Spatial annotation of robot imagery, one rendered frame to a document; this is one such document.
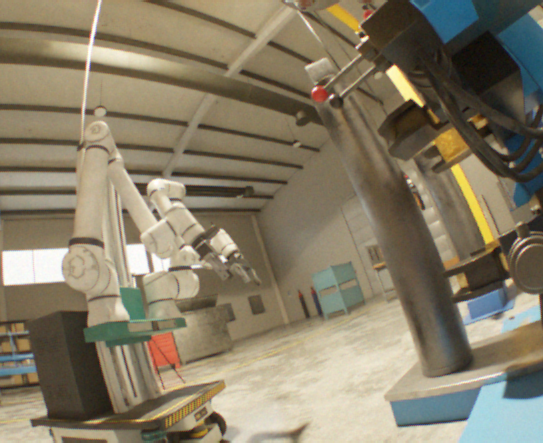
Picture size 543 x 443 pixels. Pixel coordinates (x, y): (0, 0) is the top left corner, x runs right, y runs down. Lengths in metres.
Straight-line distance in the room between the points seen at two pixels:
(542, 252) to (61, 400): 1.78
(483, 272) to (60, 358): 1.66
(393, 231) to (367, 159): 0.30
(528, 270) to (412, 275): 0.60
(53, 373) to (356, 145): 1.73
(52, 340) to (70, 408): 0.34
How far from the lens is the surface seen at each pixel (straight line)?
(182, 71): 6.59
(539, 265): 0.59
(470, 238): 2.40
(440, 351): 1.15
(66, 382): 1.58
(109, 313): 1.28
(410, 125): 0.91
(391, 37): 0.58
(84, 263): 1.14
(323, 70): 1.50
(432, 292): 1.11
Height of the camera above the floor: 0.58
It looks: 18 degrees up
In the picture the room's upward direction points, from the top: 19 degrees counter-clockwise
